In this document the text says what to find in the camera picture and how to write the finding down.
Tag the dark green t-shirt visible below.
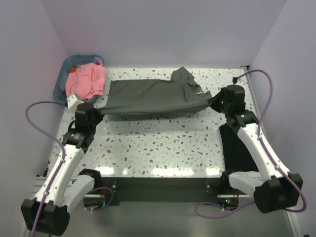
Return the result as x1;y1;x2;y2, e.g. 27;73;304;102
100;67;212;116

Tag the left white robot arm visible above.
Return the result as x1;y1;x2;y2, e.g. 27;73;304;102
21;103;103;236

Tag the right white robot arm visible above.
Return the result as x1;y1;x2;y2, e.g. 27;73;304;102
209;84;303;213

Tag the teal laundry basket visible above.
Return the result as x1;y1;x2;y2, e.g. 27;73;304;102
53;54;104;104

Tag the pink t-shirt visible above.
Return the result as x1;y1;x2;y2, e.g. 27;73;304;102
65;63;105;100

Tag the black folded t-shirt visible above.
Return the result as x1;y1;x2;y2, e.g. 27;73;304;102
219;124;259;173

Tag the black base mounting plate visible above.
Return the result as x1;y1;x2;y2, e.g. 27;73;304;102
81;176;249;207

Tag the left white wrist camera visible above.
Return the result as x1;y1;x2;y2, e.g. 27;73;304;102
67;93;83;111

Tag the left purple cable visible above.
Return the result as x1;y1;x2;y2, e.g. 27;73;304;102
26;100;114;237

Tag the aluminium frame rail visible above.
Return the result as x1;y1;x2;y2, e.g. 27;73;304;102
84;195;250;198

